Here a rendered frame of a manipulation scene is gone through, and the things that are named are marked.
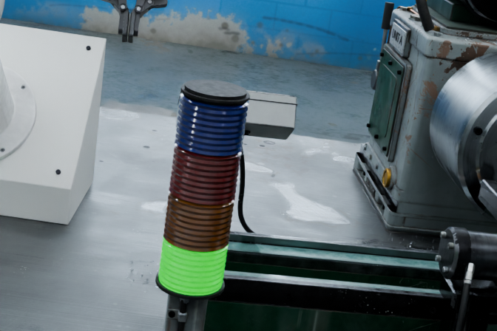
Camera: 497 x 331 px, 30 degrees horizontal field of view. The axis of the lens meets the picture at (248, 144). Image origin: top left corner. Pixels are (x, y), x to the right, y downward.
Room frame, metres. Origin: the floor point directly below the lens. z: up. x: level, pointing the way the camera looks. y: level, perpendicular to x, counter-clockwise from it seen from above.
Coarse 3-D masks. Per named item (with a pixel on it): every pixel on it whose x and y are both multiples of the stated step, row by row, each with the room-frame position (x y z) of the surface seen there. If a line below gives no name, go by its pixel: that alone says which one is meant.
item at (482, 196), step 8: (488, 184) 1.20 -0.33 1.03; (496, 184) 1.21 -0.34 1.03; (480, 192) 1.22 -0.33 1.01; (488, 192) 1.19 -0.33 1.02; (496, 192) 1.17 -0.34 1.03; (480, 200) 1.21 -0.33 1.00; (488, 200) 1.18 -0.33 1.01; (496, 200) 1.16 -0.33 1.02; (488, 208) 1.18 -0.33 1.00; (496, 208) 1.15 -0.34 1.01; (496, 216) 1.15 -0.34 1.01
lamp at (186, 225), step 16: (176, 208) 0.75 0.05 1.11; (192, 208) 0.75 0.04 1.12; (208, 208) 0.75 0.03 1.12; (224, 208) 0.76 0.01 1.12; (176, 224) 0.75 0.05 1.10; (192, 224) 0.75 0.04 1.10; (208, 224) 0.75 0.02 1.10; (224, 224) 0.76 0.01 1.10; (176, 240) 0.75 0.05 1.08; (192, 240) 0.75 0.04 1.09; (208, 240) 0.75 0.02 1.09; (224, 240) 0.76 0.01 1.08
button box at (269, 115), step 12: (252, 96) 1.31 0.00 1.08; (264, 96) 1.31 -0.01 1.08; (276, 96) 1.31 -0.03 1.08; (288, 96) 1.32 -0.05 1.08; (252, 108) 1.30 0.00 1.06; (264, 108) 1.30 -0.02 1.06; (276, 108) 1.30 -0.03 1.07; (288, 108) 1.31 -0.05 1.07; (252, 120) 1.29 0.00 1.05; (264, 120) 1.29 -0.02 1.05; (276, 120) 1.30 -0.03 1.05; (288, 120) 1.30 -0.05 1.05; (252, 132) 1.33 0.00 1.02; (264, 132) 1.32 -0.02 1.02; (276, 132) 1.32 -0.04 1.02; (288, 132) 1.31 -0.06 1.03
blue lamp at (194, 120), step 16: (192, 112) 0.75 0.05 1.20; (208, 112) 0.75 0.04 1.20; (224, 112) 0.75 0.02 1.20; (240, 112) 0.76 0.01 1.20; (176, 128) 0.77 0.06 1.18; (192, 128) 0.75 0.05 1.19; (208, 128) 0.75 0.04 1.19; (224, 128) 0.75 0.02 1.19; (240, 128) 0.76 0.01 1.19; (192, 144) 0.75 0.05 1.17; (208, 144) 0.75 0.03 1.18; (224, 144) 0.75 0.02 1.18; (240, 144) 0.77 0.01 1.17
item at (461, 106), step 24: (456, 72) 1.50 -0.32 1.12; (480, 72) 1.44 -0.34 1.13; (456, 96) 1.43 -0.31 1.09; (480, 96) 1.36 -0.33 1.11; (432, 120) 1.49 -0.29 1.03; (456, 120) 1.38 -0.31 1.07; (480, 120) 1.34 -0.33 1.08; (432, 144) 1.49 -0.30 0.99; (456, 144) 1.35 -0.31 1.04; (480, 144) 1.34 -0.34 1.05; (456, 168) 1.35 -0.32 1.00; (480, 168) 1.33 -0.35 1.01
